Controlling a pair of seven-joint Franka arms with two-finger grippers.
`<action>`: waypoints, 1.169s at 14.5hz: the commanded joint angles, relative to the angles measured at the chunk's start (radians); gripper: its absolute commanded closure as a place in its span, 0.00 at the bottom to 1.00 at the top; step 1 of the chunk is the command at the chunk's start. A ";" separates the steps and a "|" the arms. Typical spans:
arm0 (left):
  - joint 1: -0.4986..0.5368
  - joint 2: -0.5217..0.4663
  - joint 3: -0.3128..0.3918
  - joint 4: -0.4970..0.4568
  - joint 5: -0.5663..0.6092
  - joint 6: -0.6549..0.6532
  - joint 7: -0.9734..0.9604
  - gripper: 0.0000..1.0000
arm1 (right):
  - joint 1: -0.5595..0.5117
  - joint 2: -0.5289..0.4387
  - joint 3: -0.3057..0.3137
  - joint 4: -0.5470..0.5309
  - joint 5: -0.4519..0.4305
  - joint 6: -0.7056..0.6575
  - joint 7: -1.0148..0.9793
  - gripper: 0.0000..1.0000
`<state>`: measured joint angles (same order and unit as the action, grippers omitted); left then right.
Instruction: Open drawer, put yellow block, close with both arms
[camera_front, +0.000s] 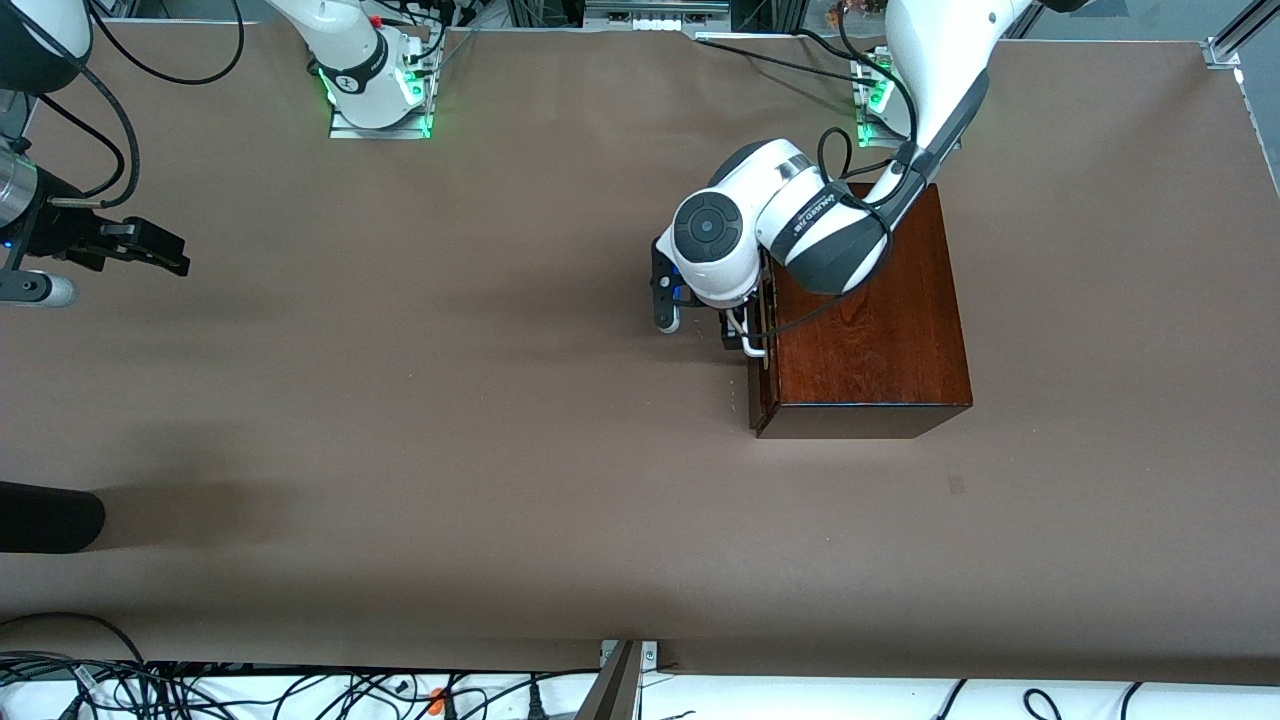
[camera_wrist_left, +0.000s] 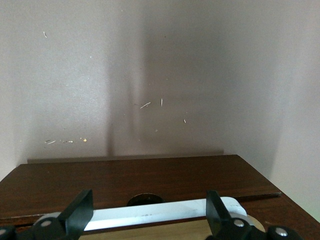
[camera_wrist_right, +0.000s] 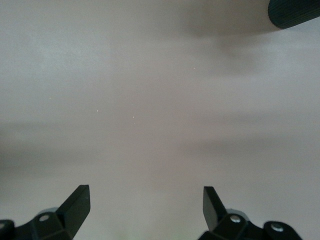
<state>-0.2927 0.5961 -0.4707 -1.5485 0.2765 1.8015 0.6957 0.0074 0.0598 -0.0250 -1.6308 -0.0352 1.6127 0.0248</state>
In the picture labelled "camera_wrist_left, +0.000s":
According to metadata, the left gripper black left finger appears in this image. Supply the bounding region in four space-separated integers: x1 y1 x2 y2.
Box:
0 189 94 240

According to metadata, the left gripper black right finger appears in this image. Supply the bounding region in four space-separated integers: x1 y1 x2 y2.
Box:
205 189 304 240

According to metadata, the white drawer handle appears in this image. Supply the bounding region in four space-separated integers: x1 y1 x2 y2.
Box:
83 196 249 232

